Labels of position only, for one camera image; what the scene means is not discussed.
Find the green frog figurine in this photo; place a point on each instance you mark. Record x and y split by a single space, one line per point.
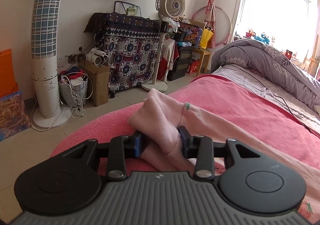
131 11

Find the white wicker basket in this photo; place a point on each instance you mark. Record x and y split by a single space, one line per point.
72 92

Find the pink hula hoop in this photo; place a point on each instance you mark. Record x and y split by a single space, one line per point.
229 24

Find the red white hanging cloth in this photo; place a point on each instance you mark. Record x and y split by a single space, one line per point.
168 52

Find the blue puzzle box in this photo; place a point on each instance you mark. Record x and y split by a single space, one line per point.
12 115

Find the black storage boxes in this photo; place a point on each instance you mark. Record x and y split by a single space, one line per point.
178 67

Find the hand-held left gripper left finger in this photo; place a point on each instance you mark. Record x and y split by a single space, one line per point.
137 147

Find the red blue cloth pile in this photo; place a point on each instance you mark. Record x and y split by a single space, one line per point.
75 72

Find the patterned cloth covered cabinet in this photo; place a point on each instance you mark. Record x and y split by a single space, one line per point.
130 52

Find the blue tissue pack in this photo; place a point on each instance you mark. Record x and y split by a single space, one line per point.
185 44

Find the white hair dryer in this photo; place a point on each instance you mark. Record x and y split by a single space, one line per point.
93 57

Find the blue plush toy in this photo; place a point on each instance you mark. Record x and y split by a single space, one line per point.
262 37

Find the wooden easel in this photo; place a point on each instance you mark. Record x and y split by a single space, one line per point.
311 61

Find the pink towel blanket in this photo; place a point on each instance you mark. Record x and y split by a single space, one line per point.
237 100

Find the wooden side table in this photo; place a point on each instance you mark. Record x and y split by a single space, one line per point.
203 52

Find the pink strawberry print garment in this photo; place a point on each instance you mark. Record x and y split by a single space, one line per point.
162 115

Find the wall socket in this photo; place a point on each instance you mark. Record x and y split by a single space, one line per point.
61 61

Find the yellow paper bag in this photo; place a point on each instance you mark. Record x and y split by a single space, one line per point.
205 38

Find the colourful toy box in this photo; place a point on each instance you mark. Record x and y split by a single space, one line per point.
191 32

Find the bright window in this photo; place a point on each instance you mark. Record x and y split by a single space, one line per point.
275 2

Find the purple floral quilt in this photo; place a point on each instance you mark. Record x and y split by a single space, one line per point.
275 64

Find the beige pedestal fan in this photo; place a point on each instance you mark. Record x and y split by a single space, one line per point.
172 4

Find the cardboard box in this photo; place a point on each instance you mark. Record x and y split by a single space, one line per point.
100 84

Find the white tower fan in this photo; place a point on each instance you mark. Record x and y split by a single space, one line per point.
46 27

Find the white plush toy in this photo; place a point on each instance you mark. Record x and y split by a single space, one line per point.
273 39

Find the orange plush toy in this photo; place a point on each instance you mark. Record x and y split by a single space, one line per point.
250 33

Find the small red frame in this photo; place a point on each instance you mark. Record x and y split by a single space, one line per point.
288 54

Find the orange box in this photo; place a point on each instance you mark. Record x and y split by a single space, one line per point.
7 72

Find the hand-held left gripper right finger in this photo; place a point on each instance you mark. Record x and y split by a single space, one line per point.
183 145

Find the red box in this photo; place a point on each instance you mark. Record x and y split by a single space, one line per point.
193 67

